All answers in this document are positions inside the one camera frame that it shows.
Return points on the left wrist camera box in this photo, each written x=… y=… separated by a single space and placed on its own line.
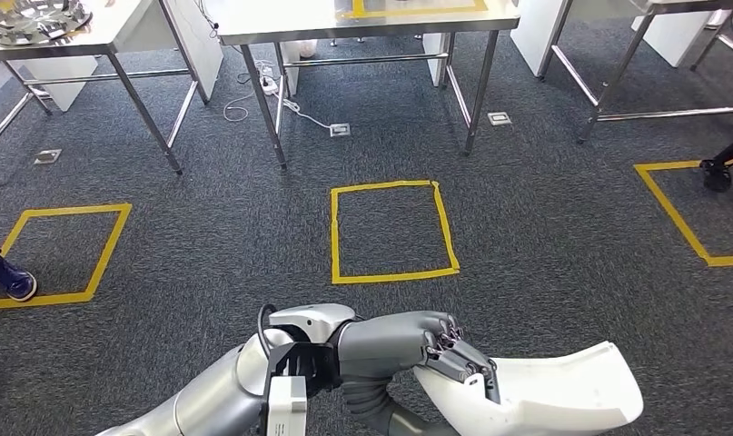
x=286 y=409

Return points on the silver wheel hubcap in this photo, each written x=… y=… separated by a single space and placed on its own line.
x=38 y=21

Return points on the stainless steel workbench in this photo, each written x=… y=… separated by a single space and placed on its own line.
x=125 y=24
x=616 y=78
x=282 y=18

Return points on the yellow tape double frame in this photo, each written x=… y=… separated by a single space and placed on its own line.
x=420 y=11

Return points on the yellow tape floor square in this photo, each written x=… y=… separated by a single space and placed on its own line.
x=77 y=209
x=396 y=275
x=673 y=213

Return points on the metal floor socket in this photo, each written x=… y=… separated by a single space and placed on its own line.
x=499 y=118
x=340 y=130
x=47 y=156

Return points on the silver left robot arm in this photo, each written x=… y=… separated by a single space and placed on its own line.
x=215 y=397

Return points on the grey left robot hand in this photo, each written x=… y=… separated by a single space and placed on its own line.
x=390 y=346

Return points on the person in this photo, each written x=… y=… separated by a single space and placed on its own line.
x=11 y=280

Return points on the white curved plastic part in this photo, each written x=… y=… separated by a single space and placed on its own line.
x=552 y=397

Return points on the white power strip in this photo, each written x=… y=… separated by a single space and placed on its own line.
x=268 y=84

